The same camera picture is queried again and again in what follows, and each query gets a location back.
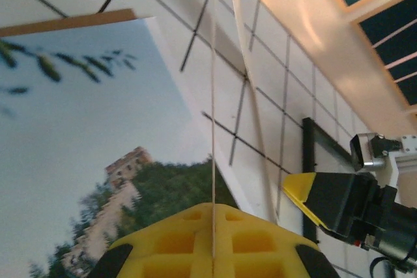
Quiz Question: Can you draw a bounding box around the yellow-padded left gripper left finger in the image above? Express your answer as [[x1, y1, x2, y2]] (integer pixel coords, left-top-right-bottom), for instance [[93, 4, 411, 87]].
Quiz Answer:
[[94, 202, 214, 278]]

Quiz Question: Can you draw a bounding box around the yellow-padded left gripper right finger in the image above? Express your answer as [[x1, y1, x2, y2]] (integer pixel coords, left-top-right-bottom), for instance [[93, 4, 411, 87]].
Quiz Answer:
[[214, 202, 339, 278]]

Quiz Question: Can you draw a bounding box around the black picture frame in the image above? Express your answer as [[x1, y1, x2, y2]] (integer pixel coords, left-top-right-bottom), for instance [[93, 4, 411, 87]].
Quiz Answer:
[[301, 117, 353, 245]]

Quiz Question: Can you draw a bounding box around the landscape photo with white border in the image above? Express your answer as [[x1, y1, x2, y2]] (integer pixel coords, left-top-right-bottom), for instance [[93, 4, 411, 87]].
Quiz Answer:
[[0, 16, 306, 278]]

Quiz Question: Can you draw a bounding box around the thin white string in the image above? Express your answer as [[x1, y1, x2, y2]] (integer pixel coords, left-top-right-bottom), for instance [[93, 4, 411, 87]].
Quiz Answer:
[[210, 0, 281, 278]]

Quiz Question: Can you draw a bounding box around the brown backing board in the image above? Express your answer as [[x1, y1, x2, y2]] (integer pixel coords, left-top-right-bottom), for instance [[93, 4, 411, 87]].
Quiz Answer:
[[0, 8, 137, 38]]

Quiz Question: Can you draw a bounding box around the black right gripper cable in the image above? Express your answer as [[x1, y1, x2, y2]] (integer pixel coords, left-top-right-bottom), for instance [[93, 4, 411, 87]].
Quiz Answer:
[[370, 256, 408, 278]]

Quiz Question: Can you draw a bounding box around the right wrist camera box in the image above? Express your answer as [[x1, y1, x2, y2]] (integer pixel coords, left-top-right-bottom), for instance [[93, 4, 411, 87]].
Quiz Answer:
[[350, 132, 417, 191]]

